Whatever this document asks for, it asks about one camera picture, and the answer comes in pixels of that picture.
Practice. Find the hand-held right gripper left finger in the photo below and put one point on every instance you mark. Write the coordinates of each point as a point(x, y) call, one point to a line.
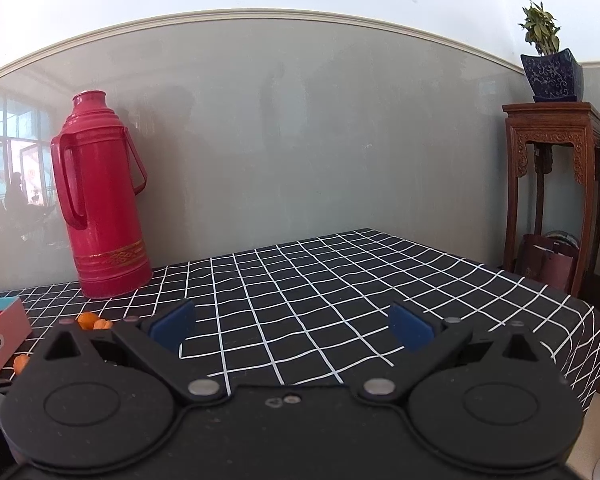
point(172, 324)

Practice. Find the small orange tangerine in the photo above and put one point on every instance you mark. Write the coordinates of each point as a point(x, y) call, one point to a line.
point(103, 325)
point(87, 320)
point(21, 362)

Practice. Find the blue patterned flower pot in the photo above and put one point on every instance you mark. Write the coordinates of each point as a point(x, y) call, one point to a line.
point(552, 74)

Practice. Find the pink cardboard box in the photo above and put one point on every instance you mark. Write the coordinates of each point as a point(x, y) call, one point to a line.
point(10, 327)

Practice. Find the green potted plant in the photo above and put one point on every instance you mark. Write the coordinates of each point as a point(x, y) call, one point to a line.
point(541, 25)

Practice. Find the maroon bag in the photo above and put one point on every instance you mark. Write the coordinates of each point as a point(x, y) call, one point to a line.
point(550, 262)

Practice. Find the carved wooden plant stand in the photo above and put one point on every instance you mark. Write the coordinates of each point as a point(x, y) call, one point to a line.
point(552, 127)

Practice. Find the black white checked tablecloth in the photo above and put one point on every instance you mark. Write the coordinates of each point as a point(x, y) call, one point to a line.
point(305, 290)

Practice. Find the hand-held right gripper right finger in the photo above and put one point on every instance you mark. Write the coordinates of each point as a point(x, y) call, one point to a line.
point(409, 327)

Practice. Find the red thermos flask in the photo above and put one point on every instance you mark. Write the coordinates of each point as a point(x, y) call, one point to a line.
point(107, 200)

